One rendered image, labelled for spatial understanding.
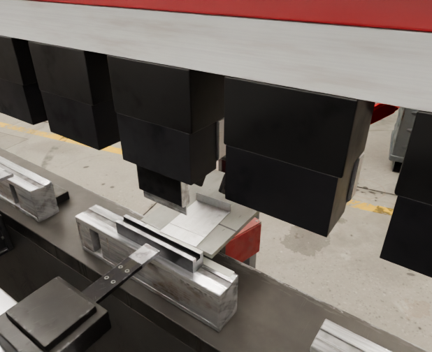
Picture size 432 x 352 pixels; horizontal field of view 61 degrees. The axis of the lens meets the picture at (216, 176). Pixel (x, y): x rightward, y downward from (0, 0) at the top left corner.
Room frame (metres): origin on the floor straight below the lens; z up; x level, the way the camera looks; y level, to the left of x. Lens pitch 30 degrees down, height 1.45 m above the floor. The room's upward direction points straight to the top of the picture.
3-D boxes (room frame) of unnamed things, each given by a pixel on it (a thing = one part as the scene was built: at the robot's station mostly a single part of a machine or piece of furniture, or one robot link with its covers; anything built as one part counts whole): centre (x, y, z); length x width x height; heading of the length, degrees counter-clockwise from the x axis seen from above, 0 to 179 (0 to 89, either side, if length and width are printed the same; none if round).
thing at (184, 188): (0.53, 0.09, 1.13); 0.10 x 0.02 x 0.10; 55
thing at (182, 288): (0.56, 0.14, 0.92); 0.39 x 0.06 x 0.10; 55
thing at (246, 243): (0.91, -0.01, 0.75); 0.20 x 0.16 x 0.18; 41
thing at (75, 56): (0.64, 0.23, 1.26); 0.15 x 0.09 x 0.17; 55
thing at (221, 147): (0.52, 0.07, 1.26); 0.15 x 0.09 x 0.17; 55
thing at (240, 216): (0.65, 0.01, 1.00); 0.26 x 0.18 x 0.01; 145
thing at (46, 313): (0.40, 0.19, 1.01); 0.26 x 0.12 x 0.05; 145
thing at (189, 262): (0.55, 0.11, 0.99); 0.20 x 0.03 x 0.03; 55
